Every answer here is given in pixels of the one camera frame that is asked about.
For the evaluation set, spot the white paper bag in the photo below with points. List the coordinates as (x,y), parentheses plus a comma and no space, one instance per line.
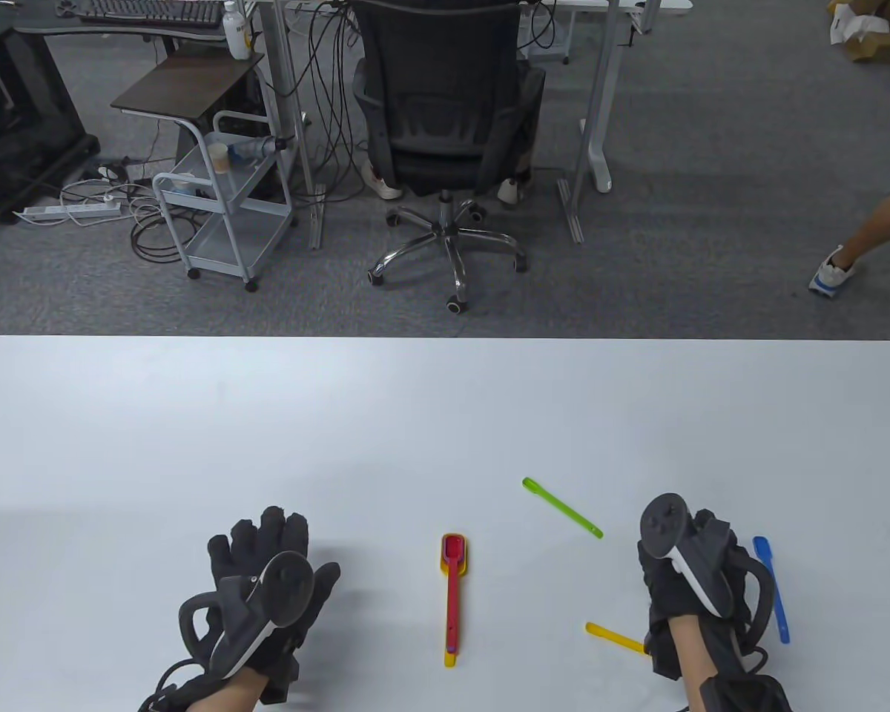
(856,26)

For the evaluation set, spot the white metal frame desk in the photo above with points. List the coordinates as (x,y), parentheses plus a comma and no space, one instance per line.
(599,89)

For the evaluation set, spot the green measuring spoon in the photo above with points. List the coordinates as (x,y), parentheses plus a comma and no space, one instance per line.
(564,510)

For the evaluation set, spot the white storage box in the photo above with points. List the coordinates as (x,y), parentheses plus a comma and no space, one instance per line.
(549,41)

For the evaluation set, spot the small yellow measuring spoon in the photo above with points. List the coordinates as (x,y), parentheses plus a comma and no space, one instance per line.
(612,636)

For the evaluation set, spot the small red measuring spoon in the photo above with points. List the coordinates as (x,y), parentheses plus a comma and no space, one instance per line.
(454,547)

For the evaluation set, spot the paper cup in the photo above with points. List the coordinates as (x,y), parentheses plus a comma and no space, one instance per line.
(219,159)

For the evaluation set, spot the black and white hand controller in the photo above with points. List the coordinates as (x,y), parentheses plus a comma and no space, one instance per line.
(664,523)
(289,586)

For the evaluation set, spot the black cabinet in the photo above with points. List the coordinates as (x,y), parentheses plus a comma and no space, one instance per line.
(15,111)

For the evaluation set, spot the large yellow measuring spoon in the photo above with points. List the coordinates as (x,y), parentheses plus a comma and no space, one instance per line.
(451,661)

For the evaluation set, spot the black desk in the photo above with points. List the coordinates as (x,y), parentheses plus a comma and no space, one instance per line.
(44,21)

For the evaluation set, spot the person's right hand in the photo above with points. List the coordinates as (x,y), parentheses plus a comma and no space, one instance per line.
(664,597)

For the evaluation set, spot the brown side table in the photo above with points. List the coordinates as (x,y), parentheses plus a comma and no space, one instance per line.
(185,85)

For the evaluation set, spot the person's left forearm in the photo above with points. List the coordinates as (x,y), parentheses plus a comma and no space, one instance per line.
(226,697)

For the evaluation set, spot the small blue measuring spoon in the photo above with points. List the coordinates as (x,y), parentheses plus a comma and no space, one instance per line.
(762,547)

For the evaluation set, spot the grey metal utility cart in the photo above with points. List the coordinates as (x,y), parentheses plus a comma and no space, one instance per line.
(233,237)

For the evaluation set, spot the white plastic bottle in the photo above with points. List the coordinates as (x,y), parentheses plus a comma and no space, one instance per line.
(236,33)

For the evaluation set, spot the person's left hand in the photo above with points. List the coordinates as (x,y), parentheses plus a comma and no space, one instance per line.
(274,530)

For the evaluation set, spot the person's right forearm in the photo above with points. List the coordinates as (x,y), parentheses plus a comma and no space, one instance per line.
(693,653)

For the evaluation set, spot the cardboard box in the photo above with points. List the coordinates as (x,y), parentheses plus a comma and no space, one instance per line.
(875,48)

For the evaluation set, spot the white power strip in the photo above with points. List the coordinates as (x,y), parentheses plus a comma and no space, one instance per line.
(67,211)

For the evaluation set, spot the blue grey tool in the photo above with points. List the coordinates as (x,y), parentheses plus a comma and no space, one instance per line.
(256,148)

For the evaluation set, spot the black keyboard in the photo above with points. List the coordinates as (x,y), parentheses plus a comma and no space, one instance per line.
(156,11)

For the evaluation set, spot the black mesh office chair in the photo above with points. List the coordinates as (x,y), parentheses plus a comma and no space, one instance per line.
(445,74)

